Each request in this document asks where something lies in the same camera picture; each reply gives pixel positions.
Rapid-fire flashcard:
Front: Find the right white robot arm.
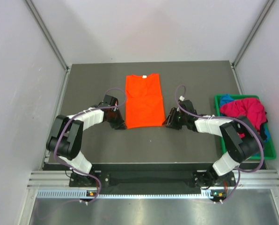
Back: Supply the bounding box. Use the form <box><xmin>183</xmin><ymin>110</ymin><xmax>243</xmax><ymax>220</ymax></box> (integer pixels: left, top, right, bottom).
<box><xmin>162</xmin><ymin>98</ymin><xmax>264</xmax><ymax>188</ymax></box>

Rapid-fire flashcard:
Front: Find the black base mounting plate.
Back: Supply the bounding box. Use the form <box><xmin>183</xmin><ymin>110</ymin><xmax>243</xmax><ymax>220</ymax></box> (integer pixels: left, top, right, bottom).
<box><xmin>68</xmin><ymin>170</ymin><xmax>236</xmax><ymax>188</ymax></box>

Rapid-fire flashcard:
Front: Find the green plastic bin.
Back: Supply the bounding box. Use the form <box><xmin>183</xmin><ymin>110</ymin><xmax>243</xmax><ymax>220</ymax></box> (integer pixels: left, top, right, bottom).
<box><xmin>214</xmin><ymin>95</ymin><xmax>276</xmax><ymax>160</ymax></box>

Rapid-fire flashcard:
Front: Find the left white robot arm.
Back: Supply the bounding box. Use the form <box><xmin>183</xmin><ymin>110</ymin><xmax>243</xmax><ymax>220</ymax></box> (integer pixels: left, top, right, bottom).
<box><xmin>46</xmin><ymin>95</ymin><xmax>127</xmax><ymax>186</ymax></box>

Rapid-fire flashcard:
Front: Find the aluminium frame post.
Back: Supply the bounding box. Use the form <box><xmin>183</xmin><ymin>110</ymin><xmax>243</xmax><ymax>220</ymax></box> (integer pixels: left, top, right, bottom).
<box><xmin>23</xmin><ymin>0</ymin><xmax>69</xmax><ymax>72</ymax></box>
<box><xmin>231</xmin><ymin>0</ymin><xmax>276</xmax><ymax>69</ymax></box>

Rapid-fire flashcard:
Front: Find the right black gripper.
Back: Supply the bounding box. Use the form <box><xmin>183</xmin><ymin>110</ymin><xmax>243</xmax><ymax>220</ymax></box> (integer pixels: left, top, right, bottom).
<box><xmin>162</xmin><ymin>108</ymin><xmax>188</xmax><ymax>130</ymax></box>

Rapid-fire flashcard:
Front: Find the black t shirt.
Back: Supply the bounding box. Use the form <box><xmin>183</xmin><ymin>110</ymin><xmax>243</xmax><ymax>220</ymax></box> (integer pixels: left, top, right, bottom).
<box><xmin>251</xmin><ymin>121</ymin><xmax>271</xmax><ymax>143</ymax></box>

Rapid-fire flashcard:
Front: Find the right aluminium frame post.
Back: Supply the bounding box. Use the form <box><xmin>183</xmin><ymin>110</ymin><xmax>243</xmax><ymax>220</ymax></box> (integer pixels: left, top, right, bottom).
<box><xmin>231</xmin><ymin>0</ymin><xmax>276</xmax><ymax>69</ymax></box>

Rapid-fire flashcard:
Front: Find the magenta t shirt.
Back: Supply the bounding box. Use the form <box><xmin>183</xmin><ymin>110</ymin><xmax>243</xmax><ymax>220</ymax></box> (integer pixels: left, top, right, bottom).
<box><xmin>220</xmin><ymin>97</ymin><xmax>267</xmax><ymax>140</ymax></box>

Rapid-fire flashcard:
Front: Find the orange t shirt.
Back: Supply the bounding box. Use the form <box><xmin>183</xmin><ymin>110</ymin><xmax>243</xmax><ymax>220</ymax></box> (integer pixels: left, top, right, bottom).
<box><xmin>125</xmin><ymin>74</ymin><xmax>165</xmax><ymax>129</ymax></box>

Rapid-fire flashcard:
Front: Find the blue t shirt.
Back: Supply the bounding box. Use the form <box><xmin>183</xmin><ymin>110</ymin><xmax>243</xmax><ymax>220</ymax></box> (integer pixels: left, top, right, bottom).
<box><xmin>219</xmin><ymin>94</ymin><xmax>234</xmax><ymax>107</ymax></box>

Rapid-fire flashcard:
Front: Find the grey slotted cable duct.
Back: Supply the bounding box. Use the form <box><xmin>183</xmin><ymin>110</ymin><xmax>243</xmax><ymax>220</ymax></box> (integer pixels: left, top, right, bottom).
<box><xmin>36</xmin><ymin>188</ymin><xmax>227</xmax><ymax>199</ymax></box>

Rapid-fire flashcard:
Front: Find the left aluminium frame post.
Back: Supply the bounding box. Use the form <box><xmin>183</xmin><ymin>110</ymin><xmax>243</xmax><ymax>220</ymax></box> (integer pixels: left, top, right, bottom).
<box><xmin>23</xmin><ymin>0</ymin><xmax>69</xmax><ymax>72</ymax></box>

